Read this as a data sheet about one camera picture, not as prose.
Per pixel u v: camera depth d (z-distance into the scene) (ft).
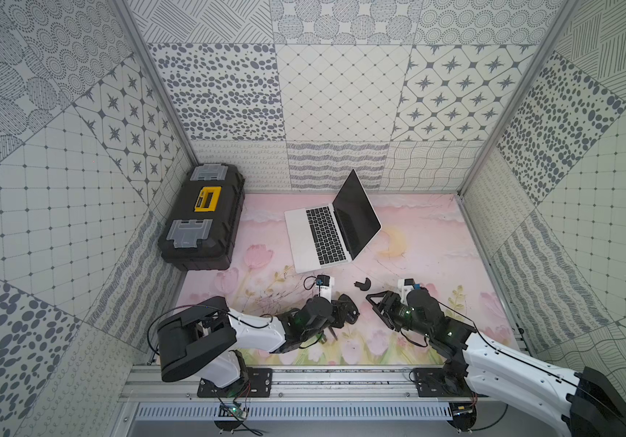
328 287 2.50
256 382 2.45
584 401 1.36
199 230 2.83
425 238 3.44
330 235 3.52
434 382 2.43
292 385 2.45
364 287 3.05
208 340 1.46
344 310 2.67
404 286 2.55
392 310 2.34
